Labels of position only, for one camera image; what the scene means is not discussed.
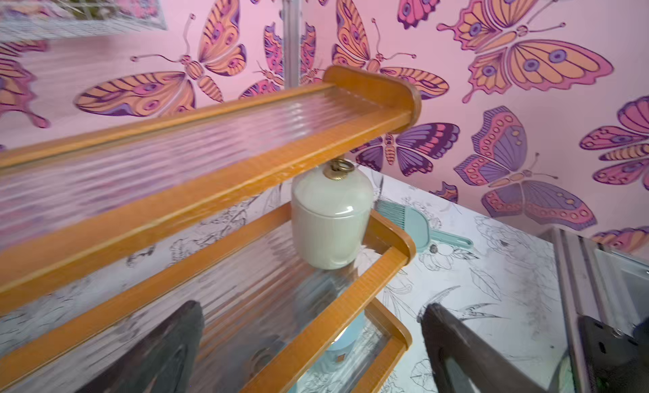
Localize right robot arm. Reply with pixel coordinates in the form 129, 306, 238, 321
578, 316, 648, 393

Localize mint green hand brush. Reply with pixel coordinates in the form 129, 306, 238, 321
375, 200, 473, 252

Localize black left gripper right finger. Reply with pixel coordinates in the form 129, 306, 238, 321
419, 303, 545, 392

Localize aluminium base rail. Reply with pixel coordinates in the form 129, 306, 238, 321
542, 228, 648, 392

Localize pale grey-green tea canister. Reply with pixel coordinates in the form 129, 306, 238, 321
291, 158, 374, 270

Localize white wire basket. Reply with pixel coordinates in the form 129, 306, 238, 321
1, 0, 167, 42

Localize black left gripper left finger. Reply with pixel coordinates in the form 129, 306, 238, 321
79, 301, 205, 392

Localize wooden three-tier shelf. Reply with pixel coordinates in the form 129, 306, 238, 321
1, 66, 422, 392

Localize aluminium frame post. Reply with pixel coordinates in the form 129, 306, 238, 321
282, 0, 301, 89

